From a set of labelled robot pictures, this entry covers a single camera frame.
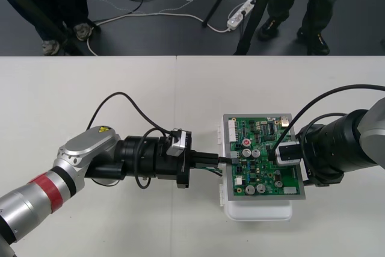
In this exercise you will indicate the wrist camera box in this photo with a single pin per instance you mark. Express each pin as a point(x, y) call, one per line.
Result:
point(177, 145)
point(287, 160)

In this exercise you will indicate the white power strip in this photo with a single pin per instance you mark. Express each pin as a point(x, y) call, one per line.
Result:
point(240, 13)

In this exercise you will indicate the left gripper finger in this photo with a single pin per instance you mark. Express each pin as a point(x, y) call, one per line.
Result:
point(204, 155)
point(204, 163)

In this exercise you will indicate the silver and black left arm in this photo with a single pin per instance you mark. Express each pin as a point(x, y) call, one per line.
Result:
point(87, 145)

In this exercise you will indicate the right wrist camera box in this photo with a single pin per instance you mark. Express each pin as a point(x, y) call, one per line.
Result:
point(287, 160)

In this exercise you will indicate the silver and black right arm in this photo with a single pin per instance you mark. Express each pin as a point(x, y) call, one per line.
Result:
point(346, 139)

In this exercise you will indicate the black tripod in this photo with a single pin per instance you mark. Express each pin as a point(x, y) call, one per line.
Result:
point(258, 7)

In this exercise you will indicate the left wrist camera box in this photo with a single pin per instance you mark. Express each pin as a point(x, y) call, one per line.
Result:
point(177, 145)

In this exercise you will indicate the green circuit board grey frame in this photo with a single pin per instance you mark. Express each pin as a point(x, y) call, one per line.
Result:
point(258, 178)

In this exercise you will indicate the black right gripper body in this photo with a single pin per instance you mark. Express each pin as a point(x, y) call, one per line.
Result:
point(311, 148)

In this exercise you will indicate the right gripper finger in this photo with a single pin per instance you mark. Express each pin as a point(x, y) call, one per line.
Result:
point(309, 175)

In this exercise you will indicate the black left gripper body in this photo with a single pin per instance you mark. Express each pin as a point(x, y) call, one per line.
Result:
point(183, 169)

